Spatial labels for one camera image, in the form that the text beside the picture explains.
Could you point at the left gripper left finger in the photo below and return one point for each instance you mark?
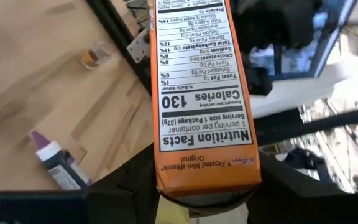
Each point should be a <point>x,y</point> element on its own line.
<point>126,193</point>

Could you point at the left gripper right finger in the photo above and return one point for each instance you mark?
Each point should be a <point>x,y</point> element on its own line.
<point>284,193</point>

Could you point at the orange Mini Wheats cereal box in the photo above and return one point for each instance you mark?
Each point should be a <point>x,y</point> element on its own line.
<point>204,93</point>

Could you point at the small glass spice jar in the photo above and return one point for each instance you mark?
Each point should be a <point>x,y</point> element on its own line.
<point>93,57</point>

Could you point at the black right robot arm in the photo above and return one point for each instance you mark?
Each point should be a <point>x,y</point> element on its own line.
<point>275,21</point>

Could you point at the black power brick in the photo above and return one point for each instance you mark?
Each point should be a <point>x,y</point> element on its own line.
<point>303,157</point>

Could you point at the purple food colouring bottle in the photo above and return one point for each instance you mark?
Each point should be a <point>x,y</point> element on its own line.
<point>57,161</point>

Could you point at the silver frame bracket plate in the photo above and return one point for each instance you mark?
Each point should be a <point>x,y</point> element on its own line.
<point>139,46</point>

